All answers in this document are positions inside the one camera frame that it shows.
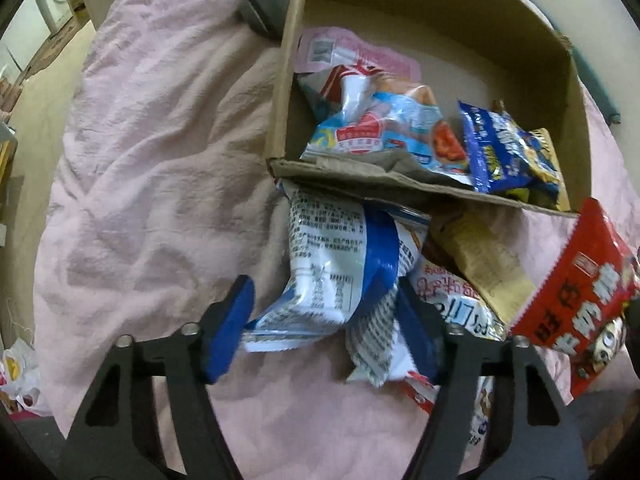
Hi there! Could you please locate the brown cardboard box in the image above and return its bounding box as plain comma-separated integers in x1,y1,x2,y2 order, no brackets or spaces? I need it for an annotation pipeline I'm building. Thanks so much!
264,0,593,218

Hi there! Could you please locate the dark blue yellow snack packet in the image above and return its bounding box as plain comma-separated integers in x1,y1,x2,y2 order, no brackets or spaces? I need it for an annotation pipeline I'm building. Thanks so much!
457,100,571,211

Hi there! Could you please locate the white and red snack packet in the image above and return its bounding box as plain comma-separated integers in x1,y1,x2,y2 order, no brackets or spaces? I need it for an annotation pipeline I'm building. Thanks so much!
400,255,508,461

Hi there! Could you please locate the blue and white snack packet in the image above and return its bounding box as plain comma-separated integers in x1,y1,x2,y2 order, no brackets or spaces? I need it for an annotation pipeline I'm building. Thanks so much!
240,180,433,388

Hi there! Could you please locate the pink snack packet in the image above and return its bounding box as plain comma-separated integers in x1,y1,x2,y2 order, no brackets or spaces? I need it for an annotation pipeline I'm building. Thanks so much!
292,26,422,83

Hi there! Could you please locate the grey cloth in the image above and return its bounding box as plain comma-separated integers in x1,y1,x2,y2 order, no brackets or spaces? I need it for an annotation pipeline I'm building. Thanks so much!
235,0,298,41

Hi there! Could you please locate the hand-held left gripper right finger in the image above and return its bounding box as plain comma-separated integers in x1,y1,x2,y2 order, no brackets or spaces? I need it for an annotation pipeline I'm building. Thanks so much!
395,277,591,480

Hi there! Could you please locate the pale yellow snack packet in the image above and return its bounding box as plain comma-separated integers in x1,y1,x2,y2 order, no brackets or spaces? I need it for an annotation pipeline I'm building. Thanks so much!
429,210,538,328

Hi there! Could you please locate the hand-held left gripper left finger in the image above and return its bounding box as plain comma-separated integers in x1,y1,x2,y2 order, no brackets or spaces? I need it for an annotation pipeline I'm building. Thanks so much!
59,274,257,480

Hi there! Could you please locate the person's grey trouser leg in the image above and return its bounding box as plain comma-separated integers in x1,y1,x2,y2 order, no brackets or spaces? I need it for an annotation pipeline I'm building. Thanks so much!
12,412,68,480

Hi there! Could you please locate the light blue shrimp snack packet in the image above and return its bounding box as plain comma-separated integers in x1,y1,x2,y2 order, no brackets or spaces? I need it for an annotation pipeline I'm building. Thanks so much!
299,62,473,186

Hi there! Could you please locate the white plastic bag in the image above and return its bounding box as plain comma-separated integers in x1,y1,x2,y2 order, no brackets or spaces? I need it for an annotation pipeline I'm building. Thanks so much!
0,337,53,418

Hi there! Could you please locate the white kitchen cabinet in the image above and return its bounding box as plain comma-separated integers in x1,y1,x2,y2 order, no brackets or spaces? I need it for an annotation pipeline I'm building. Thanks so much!
0,0,51,76

